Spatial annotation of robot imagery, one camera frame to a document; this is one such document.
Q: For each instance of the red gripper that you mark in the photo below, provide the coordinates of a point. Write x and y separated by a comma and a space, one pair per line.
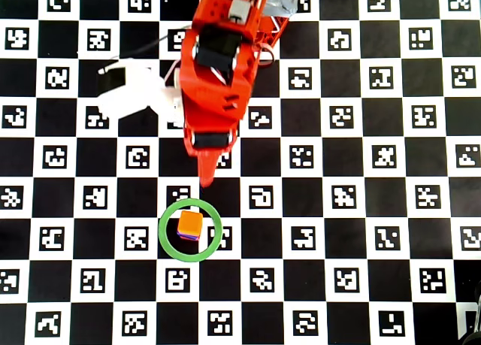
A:
210, 140

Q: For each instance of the orange cube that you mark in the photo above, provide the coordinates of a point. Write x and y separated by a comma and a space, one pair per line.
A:
189, 222

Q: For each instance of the blue cube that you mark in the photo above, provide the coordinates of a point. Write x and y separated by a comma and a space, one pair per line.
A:
189, 235

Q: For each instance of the black white marker checkerboard mat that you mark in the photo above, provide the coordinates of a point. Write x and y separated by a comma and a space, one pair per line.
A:
52, 206

